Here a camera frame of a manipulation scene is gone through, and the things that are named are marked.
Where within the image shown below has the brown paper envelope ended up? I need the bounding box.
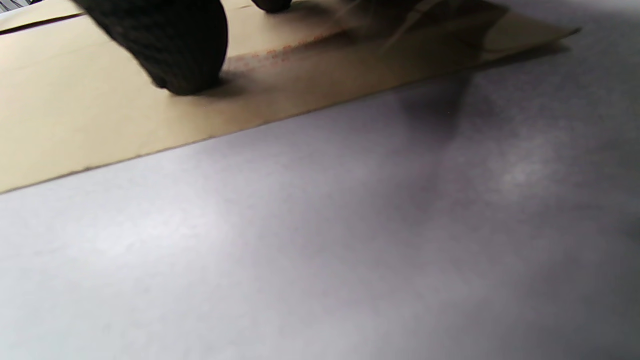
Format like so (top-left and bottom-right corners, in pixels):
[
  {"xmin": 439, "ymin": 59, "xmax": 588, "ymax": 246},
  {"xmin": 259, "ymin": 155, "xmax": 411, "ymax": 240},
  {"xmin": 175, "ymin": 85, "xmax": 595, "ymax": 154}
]
[{"xmin": 0, "ymin": 0, "xmax": 582, "ymax": 195}]

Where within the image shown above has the person's right hand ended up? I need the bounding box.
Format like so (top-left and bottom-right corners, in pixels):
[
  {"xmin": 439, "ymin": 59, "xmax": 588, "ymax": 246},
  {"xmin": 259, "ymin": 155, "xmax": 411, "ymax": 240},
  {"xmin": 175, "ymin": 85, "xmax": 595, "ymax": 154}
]
[{"xmin": 74, "ymin": 0, "xmax": 293, "ymax": 96}]

